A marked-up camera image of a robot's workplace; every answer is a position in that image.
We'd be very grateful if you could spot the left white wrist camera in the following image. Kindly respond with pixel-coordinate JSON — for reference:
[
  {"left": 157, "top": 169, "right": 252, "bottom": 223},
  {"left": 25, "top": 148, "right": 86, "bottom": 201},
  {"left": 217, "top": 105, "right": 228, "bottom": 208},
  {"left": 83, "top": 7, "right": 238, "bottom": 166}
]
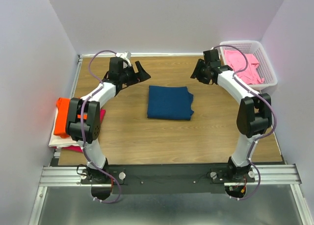
[{"left": 115, "top": 51, "right": 131, "bottom": 66}]

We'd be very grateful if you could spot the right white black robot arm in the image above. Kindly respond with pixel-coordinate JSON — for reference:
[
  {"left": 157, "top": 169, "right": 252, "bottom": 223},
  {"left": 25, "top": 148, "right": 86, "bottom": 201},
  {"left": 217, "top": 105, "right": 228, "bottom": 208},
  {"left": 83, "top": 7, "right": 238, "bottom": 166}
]
[{"left": 191, "top": 48, "right": 272, "bottom": 182}]

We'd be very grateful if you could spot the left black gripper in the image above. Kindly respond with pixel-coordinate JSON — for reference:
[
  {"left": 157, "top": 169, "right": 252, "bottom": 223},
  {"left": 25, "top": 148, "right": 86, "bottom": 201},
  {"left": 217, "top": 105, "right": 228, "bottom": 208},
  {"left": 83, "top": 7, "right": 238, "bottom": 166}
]
[{"left": 120, "top": 61, "right": 151, "bottom": 87}]

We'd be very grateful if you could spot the white folded t-shirt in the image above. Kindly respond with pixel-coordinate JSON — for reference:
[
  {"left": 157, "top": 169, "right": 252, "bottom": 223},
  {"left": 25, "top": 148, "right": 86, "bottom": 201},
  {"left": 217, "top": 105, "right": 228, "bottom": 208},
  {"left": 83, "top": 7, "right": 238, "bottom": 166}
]
[{"left": 49, "top": 108, "right": 79, "bottom": 149}]

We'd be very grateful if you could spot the pink t-shirt in basket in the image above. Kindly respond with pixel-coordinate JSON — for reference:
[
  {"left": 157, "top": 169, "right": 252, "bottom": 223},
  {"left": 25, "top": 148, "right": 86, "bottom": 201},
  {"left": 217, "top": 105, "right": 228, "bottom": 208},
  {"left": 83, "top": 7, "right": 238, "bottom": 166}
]
[{"left": 223, "top": 50, "right": 265, "bottom": 85}]

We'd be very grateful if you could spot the magenta folded t-shirt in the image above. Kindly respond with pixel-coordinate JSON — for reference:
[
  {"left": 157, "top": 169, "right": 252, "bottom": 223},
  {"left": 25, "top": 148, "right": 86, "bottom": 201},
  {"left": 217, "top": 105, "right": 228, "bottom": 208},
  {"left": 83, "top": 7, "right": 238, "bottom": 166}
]
[{"left": 65, "top": 109, "right": 106, "bottom": 153}]

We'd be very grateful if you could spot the navy blue printed t-shirt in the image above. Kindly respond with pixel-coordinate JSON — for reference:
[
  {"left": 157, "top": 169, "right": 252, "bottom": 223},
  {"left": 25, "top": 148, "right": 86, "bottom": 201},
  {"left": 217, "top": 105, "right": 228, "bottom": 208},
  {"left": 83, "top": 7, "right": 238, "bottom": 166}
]
[{"left": 147, "top": 85, "right": 194, "bottom": 121}]

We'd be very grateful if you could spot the orange folded t-shirt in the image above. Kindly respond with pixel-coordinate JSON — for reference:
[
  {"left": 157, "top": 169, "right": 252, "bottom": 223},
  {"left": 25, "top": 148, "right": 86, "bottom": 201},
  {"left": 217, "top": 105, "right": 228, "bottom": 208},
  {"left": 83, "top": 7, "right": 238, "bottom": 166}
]
[{"left": 53, "top": 98, "right": 70, "bottom": 138}]

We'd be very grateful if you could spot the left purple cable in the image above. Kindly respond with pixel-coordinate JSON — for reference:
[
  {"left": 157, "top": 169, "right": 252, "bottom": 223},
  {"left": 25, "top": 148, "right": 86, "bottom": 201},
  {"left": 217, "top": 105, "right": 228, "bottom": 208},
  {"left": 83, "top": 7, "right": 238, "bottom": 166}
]
[{"left": 80, "top": 50, "right": 121, "bottom": 204}]

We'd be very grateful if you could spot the white plastic laundry basket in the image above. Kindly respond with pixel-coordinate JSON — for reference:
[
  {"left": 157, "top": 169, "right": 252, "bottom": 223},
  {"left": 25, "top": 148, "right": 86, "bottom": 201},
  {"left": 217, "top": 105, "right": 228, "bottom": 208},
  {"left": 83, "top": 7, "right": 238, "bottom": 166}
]
[{"left": 219, "top": 40, "right": 278, "bottom": 91}]

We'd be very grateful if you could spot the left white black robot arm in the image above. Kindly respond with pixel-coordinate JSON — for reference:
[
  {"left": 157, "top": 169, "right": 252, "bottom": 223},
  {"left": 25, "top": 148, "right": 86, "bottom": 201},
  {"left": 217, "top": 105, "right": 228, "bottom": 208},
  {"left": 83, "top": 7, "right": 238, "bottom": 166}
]
[{"left": 65, "top": 57, "right": 151, "bottom": 183}]

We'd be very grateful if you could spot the aluminium extrusion rail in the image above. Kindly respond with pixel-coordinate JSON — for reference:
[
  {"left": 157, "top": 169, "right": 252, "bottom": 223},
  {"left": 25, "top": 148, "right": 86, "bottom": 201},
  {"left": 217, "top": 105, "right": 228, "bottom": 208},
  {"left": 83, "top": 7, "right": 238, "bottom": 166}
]
[{"left": 39, "top": 164, "right": 301, "bottom": 187}]

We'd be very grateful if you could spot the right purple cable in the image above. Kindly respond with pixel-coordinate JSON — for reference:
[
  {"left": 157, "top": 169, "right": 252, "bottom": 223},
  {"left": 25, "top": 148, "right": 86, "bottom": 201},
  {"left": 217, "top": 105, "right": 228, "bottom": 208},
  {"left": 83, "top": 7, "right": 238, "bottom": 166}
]
[{"left": 210, "top": 45, "right": 278, "bottom": 200}]

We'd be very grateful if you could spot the purple cable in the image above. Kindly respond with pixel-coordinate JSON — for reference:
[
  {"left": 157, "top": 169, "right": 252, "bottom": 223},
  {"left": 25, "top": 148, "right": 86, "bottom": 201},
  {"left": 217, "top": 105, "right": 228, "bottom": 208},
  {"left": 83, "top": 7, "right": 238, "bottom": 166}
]
[
  {"left": 210, "top": 45, "right": 278, "bottom": 200},
  {"left": 80, "top": 50, "right": 121, "bottom": 204}
]

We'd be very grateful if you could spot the black mounting base plate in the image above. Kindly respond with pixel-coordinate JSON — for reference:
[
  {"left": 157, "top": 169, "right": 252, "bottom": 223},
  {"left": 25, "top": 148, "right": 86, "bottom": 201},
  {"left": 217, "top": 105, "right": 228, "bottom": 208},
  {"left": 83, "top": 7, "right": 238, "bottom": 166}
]
[{"left": 77, "top": 164, "right": 256, "bottom": 199}]

